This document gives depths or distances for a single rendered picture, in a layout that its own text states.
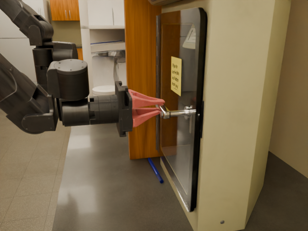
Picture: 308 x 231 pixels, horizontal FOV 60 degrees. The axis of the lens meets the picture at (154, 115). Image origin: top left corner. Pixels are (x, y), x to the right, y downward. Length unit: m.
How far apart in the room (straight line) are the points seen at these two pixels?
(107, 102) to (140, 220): 0.29
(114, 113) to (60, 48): 0.38
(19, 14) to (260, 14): 0.63
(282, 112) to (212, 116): 0.55
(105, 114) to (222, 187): 0.27
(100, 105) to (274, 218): 0.47
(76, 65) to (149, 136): 0.45
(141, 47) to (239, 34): 0.39
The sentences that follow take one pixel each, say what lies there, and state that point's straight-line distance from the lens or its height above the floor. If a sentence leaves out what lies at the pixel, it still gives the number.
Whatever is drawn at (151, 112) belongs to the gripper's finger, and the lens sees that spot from 0.55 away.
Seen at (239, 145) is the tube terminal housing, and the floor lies 1.14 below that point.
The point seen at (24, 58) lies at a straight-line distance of 5.46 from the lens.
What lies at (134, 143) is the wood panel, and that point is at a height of 1.00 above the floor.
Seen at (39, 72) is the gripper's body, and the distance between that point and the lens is 0.88.
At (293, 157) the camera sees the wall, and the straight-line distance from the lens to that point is 0.99.
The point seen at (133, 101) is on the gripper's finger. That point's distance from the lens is 0.51.
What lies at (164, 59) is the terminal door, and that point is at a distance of 0.68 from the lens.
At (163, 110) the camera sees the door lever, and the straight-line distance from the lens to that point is 0.51.
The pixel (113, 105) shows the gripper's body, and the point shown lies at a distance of 0.52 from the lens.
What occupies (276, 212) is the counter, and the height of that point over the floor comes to 0.94.
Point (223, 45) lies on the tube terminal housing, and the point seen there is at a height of 1.33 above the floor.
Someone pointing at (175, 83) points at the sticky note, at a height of 1.24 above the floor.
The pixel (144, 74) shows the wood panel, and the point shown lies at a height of 1.22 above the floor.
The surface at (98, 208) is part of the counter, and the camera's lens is 0.70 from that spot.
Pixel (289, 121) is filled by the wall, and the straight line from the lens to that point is 0.98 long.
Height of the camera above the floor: 1.36
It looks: 19 degrees down
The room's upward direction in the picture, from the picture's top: straight up
